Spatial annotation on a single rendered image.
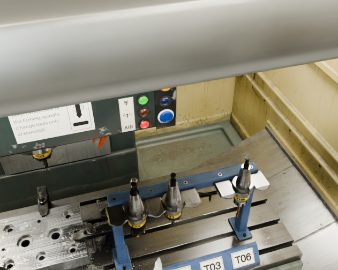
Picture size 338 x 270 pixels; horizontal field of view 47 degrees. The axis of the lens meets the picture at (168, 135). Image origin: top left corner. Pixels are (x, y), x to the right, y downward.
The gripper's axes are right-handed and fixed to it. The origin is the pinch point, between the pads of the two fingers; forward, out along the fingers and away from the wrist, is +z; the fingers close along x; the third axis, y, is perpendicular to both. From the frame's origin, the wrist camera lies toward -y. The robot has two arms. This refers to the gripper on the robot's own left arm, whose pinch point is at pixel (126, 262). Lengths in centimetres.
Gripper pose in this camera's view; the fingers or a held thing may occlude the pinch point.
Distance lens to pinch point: 92.5
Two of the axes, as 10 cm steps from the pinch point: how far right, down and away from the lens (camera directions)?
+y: 0.1, 7.6, 6.5
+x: 9.7, -1.7, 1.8
